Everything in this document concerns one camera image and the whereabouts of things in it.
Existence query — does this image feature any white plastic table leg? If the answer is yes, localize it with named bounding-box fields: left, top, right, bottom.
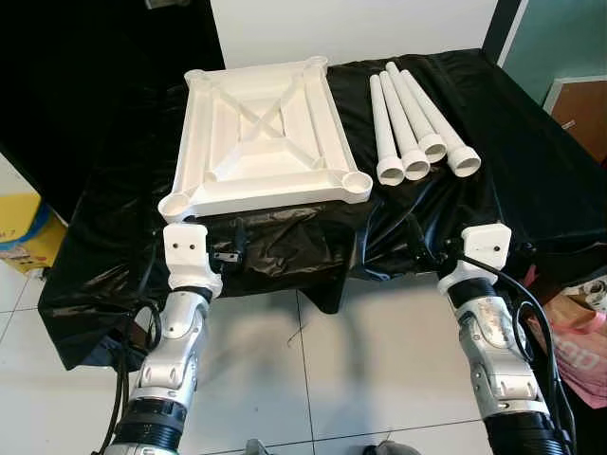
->
left=379, top=72, right=432, bottom=181
left=368, top=74, right=407, bottom=186
left=385, top=62, right=449, bottom=162
left=399, top=68, right=482, bottom=178

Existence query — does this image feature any white plastic table top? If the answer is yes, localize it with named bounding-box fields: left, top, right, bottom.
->
left=157, top=55, right=375, bottom=225

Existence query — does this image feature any pink plastic bag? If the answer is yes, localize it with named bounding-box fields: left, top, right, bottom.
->
left=531, top=265, right=607, bottom=410

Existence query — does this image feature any grey right robot foot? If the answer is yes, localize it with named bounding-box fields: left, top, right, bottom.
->
left=365, top=439, right=418, bottom=455

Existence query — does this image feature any yellow cardboard box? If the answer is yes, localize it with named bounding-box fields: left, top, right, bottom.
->
left=0, top=190, right=67, bottom=276

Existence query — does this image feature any black door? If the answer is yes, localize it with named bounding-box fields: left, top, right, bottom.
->
left=0, top=0, right=227, bottom=221

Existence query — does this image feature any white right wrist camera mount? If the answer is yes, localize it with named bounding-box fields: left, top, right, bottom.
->
left=438, top=221, right=513, bottom=285

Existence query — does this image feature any brown board white frame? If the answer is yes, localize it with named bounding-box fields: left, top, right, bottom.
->
left=543, top=76, right=607, bottom=164

